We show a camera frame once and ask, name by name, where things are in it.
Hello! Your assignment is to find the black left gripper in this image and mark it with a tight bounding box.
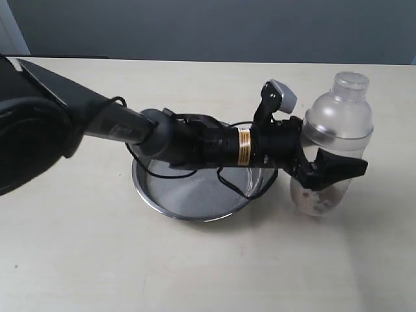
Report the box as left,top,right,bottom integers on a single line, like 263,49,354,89
227,116,368,191

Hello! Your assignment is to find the clear plastic shaker bottle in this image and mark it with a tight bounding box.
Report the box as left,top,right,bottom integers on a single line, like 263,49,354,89
290,71,374,216

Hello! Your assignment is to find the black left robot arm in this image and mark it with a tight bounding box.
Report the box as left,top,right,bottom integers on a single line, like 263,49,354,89
1,57,368,194

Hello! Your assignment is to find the round steel tray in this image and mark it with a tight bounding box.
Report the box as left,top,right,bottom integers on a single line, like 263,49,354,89
132,157,273,222

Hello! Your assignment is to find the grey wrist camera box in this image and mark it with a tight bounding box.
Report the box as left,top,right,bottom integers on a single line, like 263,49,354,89
270,79,298,114

